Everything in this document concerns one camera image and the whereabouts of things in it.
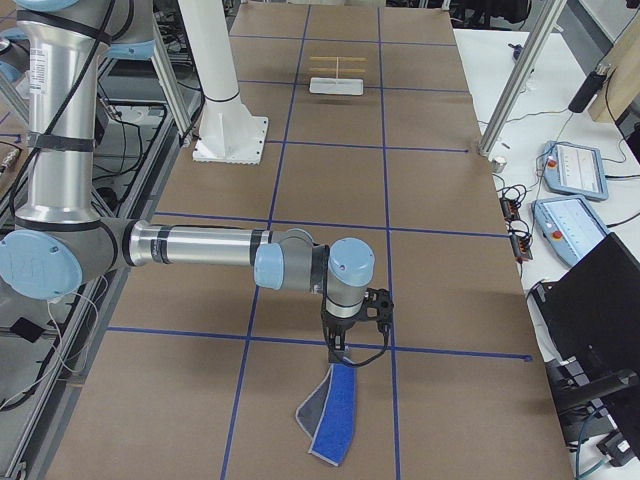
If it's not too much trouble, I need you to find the far teach pendant tablet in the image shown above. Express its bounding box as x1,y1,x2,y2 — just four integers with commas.
542,141,609,201

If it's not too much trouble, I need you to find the blue grey towel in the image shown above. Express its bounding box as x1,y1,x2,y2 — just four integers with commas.
295,363,357,466

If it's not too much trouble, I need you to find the near teach pendant tablet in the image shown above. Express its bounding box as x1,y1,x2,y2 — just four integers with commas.
531,194,610,267

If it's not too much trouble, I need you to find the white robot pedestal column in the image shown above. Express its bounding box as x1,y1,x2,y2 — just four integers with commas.
179,0,269,164

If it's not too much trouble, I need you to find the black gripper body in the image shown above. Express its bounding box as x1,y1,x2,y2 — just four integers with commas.
322,312,358,353

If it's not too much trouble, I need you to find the black laptop computer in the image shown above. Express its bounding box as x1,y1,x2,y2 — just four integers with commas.
532,233,639,375

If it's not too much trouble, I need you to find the wooden towel rack white base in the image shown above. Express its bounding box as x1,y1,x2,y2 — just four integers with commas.
309,56,368,96

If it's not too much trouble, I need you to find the aluminium frame post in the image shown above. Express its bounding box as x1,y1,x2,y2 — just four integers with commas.
478,0,567,157

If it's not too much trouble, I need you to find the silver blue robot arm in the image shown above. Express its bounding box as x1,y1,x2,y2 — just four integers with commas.
1,1,393,364

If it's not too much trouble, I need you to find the teach pendant tablet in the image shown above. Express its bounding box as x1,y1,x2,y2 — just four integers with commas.
542,141,609,201
531,194,610,267

